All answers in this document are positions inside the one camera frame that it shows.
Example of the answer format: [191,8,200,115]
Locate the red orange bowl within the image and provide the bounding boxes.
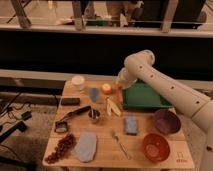
[142,133,170,163]

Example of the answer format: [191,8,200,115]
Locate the green plastic tray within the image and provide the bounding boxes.
[122,81,172,110]

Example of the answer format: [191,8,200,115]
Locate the metal fork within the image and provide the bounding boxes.
[111,131,131,160]

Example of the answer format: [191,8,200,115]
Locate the small black square dish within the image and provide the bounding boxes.
[55,121,68,133]

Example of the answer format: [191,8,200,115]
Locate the black handled knife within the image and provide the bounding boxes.
[60,106,91,121]

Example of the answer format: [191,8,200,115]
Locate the black rectangular block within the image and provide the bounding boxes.
[61,98,80,105]

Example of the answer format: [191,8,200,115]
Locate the bunch of red grapes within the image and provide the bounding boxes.
[45,134,76,164]

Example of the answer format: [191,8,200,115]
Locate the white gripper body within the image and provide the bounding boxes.
[116,68,137,89]

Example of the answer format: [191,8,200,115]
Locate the small metal cup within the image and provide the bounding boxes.
[88,109,100,124]

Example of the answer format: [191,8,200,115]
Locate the purple bowl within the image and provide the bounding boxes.
[153,109,181,135]

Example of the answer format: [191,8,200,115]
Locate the small blue grey cloth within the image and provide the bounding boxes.
[88,88,100,103]

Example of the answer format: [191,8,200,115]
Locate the red orange pepper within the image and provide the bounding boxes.
[117,87,123,104]

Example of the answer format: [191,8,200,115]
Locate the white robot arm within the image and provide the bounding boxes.
[116,50,213,171]

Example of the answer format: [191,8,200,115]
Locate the white paper cup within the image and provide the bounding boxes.
[71,75,85,90]

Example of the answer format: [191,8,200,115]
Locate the orange apple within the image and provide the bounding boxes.
[101,83,112,95]

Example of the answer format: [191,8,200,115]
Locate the blue sponge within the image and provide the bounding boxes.
[124,116,138,135]

